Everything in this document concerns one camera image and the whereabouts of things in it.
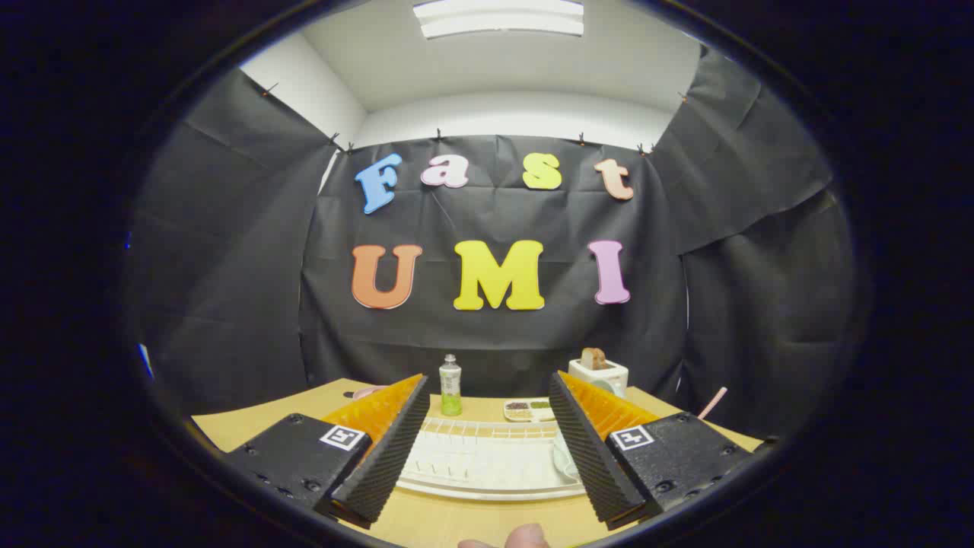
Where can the green drink bottle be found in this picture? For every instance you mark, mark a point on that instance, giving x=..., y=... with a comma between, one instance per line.
x=450, y=388

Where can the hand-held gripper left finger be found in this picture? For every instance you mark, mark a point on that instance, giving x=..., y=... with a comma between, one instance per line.
x=384, y=457

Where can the white divided tray with beans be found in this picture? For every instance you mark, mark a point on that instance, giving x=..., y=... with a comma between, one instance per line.
x=529, y=411

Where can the pink plate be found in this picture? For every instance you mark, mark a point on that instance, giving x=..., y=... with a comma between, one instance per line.
x=369, y=393

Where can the ceiling light panel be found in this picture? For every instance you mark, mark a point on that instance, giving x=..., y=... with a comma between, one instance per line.
x=498, y=17

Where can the black backdrop cloth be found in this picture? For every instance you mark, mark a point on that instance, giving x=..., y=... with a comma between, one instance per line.
x=494, y=221

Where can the brown bread slice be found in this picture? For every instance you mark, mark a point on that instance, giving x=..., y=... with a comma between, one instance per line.
x=593, y=359

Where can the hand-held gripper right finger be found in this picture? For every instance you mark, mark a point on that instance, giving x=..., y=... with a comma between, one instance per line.
x=593, y=457

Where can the pale green plate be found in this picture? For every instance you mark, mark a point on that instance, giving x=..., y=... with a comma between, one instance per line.
x=564, y=460

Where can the white drip tray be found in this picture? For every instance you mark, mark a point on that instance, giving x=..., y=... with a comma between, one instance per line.
x=479, y=468

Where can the white toaster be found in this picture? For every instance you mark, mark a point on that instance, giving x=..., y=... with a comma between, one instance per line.
x=609, y=378

